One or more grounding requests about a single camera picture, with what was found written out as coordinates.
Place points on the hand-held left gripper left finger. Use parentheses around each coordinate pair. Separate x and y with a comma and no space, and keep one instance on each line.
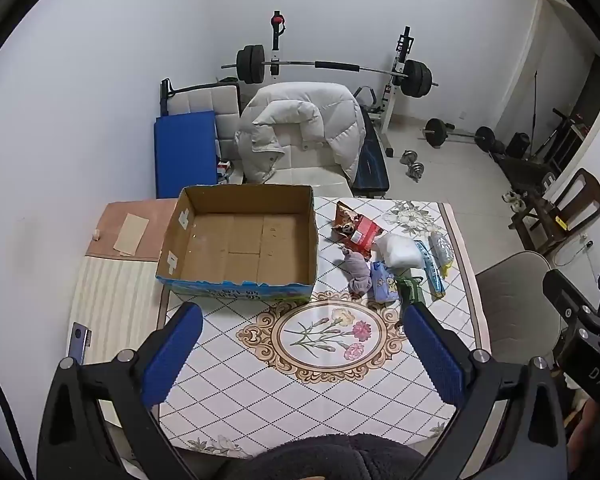
(172,360)

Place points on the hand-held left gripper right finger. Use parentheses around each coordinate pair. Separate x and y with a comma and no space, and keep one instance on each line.
(435,355)

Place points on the green packet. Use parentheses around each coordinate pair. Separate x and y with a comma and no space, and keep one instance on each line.
(410,287)

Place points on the long blue packet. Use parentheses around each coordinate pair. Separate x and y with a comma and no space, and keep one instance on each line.
(430,270)

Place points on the blue tissue pack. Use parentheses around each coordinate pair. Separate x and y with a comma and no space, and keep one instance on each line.
(382,285)

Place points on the clear silver packet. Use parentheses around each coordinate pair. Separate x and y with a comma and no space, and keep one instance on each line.
(441,250)

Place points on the white plastic bag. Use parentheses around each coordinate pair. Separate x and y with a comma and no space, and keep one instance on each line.
(400,252)

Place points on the red snack packet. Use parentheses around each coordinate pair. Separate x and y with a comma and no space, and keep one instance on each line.
(366,235)

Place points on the cardboard box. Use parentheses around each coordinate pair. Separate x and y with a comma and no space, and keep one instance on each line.
(245,240)

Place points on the orange snack packet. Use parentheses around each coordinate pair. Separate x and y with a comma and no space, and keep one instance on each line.
(344,215)

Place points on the beige round chair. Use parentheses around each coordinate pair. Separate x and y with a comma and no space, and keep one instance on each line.
(515,305)

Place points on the dark wooden chair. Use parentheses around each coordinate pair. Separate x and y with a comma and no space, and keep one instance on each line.
(560,210)

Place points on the pair of pale shoes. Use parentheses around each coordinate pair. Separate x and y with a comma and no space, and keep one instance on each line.
(512,200)

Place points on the floral diamond-pattern tablecloth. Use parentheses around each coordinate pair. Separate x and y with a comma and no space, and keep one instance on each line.
(330,385)

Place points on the low black bench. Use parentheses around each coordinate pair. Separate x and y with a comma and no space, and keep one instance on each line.
(525,167)

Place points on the tan paper sheet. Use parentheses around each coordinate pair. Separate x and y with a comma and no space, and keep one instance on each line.
(130,235)

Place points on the pinkish brown board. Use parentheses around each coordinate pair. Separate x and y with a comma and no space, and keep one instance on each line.
(155,220)

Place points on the person's dark fleece clothing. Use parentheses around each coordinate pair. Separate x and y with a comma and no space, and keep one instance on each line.
(330,460)

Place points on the chrome dumbbell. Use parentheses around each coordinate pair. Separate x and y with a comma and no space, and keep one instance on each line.
(408,156)
(416,172)

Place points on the short barbell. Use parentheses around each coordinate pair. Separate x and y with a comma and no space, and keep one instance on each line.
(460,132)

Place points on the thin black rod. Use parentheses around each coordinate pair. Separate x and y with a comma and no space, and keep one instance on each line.
(534,100)

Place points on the small red white box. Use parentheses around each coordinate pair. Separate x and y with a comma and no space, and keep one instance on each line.
(224,166)

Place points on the black weight bench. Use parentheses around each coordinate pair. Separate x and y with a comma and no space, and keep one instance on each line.
(372,160)

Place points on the blue folded mat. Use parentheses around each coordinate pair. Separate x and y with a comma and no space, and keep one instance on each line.
(185,155)

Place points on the white chair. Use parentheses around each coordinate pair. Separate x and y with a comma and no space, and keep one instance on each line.
(310,165)

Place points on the white padded panel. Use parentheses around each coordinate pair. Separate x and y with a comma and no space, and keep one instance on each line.
(205,102)

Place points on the white barbell rack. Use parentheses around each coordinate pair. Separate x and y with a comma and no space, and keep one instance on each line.
(395,85)

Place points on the white down jacket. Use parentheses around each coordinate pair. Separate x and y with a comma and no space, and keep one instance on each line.
(300,120)

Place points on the long barbell with black plates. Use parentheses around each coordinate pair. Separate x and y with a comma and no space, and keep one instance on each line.
(330,65)

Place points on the metal bracket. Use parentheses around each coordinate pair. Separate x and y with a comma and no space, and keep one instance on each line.
(77,342)

